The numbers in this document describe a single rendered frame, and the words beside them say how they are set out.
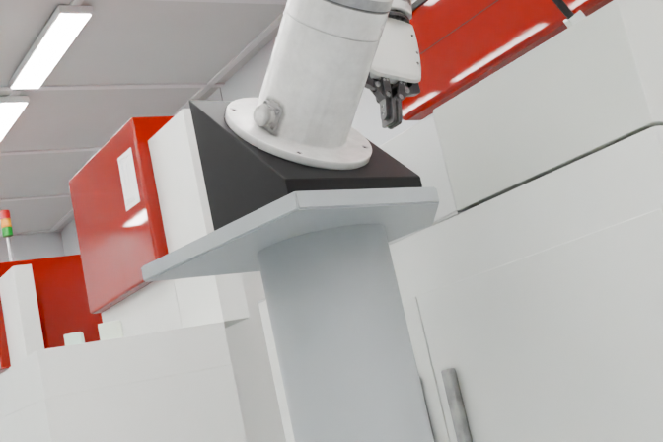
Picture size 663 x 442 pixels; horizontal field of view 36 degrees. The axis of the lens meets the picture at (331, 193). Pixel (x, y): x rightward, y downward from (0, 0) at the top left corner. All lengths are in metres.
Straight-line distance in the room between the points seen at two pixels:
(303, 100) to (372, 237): 0.18
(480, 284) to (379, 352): 0.24
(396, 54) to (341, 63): 0.40
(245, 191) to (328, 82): 0.16
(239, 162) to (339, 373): 0.27
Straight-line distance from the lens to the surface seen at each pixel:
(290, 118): 1.23
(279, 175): 1.16
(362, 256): 1.20
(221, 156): 1.25
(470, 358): 1.41
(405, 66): 1.60
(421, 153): 1.45
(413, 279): 1.49
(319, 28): 1.20
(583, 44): 1.22
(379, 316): 1.19
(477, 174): 1.36
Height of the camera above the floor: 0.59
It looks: 12 degrees up
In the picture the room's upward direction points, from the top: 12 degrees counter-clockwise
